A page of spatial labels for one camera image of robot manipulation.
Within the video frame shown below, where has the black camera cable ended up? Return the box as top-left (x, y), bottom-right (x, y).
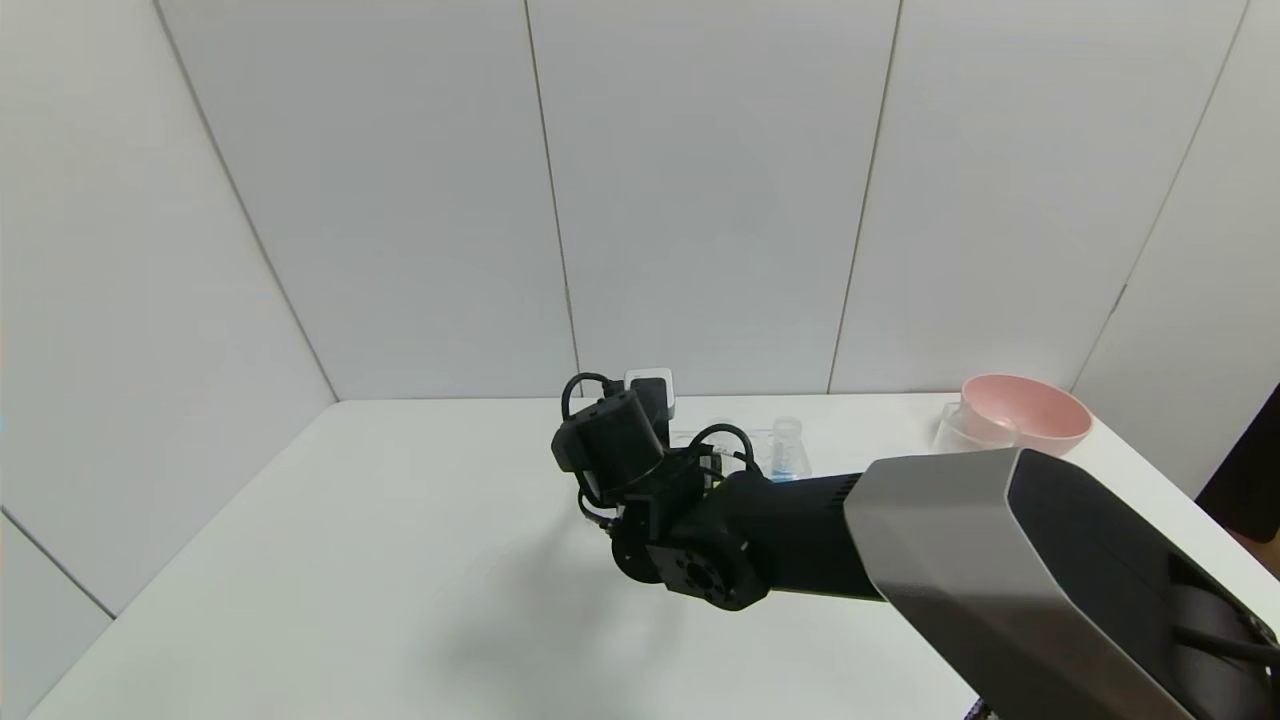
top-left (561, 371), bottom-right (614, 422)

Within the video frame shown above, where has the clear plastic test tube rack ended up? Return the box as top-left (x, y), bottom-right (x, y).
top-left (668, 428), bottom-right (812, 483)

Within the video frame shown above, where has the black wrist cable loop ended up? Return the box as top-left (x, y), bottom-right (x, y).
top-left (687, 422), bottom-right (763, 477)

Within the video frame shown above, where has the dark background object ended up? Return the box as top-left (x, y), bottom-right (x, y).
top-left (1195, 380), bottom-right (1280, 546)

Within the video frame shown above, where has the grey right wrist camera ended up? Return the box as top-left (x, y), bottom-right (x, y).
top-left (624, 368), bottom-right (677, 422)

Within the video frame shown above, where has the clear glass beaker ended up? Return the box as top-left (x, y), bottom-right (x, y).
top-left (932, 403), bottom-right (1019, 454)

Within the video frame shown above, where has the blue pigment test tube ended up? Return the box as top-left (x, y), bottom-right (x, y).
top-left (770, 417), bottom-right (807, 484)

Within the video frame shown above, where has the pink bowl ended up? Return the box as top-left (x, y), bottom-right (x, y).
top-left (960, 374), bottom-right (1093, 459)

